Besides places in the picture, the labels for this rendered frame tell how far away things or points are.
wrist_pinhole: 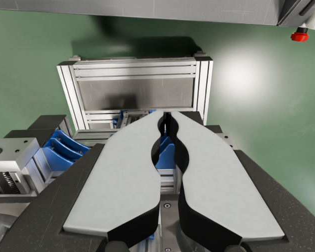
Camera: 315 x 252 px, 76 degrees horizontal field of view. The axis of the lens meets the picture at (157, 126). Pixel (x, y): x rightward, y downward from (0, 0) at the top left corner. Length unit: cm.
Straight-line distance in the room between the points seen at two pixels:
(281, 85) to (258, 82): 16
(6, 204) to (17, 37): 118
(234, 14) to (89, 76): 97
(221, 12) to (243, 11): 3
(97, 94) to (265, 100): 116
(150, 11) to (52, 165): 48
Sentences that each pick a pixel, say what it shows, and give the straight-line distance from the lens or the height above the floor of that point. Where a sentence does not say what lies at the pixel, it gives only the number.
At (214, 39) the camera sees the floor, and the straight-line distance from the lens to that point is 138.
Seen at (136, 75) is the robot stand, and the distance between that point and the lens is 118.
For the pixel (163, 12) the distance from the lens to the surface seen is 37.
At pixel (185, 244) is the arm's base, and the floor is 109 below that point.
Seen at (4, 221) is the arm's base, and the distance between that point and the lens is 62.
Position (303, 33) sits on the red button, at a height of 81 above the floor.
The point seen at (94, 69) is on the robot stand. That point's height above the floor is 23.
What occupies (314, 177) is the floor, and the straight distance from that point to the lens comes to 240.
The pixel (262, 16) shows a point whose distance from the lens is 41.
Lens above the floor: 132
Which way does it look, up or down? 58 degrees down
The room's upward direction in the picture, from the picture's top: 179 degrees counter-clockwise
